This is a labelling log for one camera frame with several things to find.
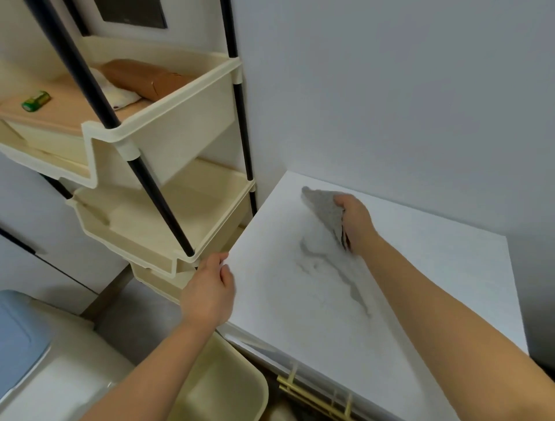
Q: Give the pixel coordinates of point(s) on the cream tiered storage rack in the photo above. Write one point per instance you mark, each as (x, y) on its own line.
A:
(186, 126)

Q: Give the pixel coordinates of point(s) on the crumpled white wrapper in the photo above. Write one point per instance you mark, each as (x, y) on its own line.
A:
(117, 97)

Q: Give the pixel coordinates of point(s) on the person's left forearm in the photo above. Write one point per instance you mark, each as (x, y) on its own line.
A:
(151, 381)

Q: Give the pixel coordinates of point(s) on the cream plastic waste bin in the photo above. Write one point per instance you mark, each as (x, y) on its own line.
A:
(225, 390)

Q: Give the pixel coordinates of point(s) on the white storage box blue lid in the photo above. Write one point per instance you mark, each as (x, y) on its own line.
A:
(21, 338)

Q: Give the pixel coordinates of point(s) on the black wall panel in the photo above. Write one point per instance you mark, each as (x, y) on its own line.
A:
(130, 13)

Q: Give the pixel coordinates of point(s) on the green battery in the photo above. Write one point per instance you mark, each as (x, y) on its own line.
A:
(37, 100)

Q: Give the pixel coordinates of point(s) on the grey cloth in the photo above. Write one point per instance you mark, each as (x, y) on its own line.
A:
(323, 208)

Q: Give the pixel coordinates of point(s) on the person's right hand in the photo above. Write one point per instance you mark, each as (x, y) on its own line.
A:
(360, 225)

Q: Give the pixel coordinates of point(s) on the brown cylindrical pouch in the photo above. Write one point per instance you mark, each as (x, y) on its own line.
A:
(143, 76)

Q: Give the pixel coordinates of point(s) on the person's right forearm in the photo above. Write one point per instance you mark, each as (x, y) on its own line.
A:
(455, 329)

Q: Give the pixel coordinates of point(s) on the white bedside table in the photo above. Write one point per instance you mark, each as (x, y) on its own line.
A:
(433, 260)

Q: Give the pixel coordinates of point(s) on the person's left hand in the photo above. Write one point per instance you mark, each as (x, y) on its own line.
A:
(208, 299)

